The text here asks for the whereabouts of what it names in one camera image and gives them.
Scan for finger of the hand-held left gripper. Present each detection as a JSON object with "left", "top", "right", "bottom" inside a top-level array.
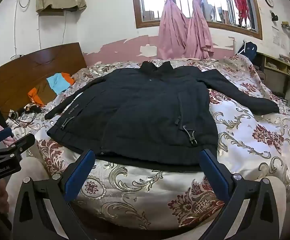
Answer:
[
  {"left": 0, "top": 127, "right": 13, "bottom": 144},
  {"left": 6, "top": 133, "right": 36, "bottom": 155}
]

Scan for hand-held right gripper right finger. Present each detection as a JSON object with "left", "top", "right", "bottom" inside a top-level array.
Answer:
[{"left": 199, "top": 149, "right": 279, "bottom": 240}]

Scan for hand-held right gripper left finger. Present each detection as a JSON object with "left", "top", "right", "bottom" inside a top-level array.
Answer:
[{"left": 13, "top": 149, "right": 96, "bottom": 240}]

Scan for black jacket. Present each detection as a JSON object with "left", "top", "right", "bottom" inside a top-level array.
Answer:
[{"left": 44, "top": 60, "right": 280, "bottom": 167}]

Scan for floral satin bedspread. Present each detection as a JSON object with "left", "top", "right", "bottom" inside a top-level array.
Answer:
[{"left": 6, "top": 55, "right": 290, "bottom": 230}]

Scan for wooden headboard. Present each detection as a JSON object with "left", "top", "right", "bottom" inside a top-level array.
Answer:
[{"left": 0, "top": 42, "right": 87, "bottom": 115}]

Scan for orange blue brown shirt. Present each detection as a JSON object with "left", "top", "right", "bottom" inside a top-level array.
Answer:
[{"left": 27, "top": 72, "right": 75, "bottom": 107}]

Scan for wooden shelf unit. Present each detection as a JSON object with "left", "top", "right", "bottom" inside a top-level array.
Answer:
[{"left": 256, "top": 51, "right": 290, "bottom": 109}]

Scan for dark blue backpack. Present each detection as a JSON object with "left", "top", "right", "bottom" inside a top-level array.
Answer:
[{"left": 236, "top": 41, "right": 258, "bottom": 62}]

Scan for pink curtain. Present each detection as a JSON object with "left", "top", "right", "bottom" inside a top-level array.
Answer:
[
  {"left": 157, "top": 0, "right": 189, "bottom": 59},
  {"left": 185, "top": 0, "right": 214, "bottom": 59}
]

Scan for red hanging garment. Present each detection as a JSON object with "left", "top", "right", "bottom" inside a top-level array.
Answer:
[{"left": 232, "top": 0, "right": 251, "bottom": 27}]

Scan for wooden framed barred window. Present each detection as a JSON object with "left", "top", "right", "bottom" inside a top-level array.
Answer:
[{"left": 130, "top": 0, "right": 263, "bottom": 40}]

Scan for black headphones with cables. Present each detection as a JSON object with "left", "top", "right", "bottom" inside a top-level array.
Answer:
[{"left": 8, "top": 104, "right": 44, "bottom": 126}]

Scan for white wall hose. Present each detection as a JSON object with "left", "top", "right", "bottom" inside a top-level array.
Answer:
[{"left": 13, "top": 0, "right": 32, "bottom": 58}]

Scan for thin dark wall cable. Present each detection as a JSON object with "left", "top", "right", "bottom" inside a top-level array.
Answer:
[{"left": 59, "top": 10, "right": 67, "bottom": 47}]

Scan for white wall paper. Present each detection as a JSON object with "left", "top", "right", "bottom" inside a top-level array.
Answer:
[{"left": 272, "top": 26, "right": 288, "bottom": 48}]

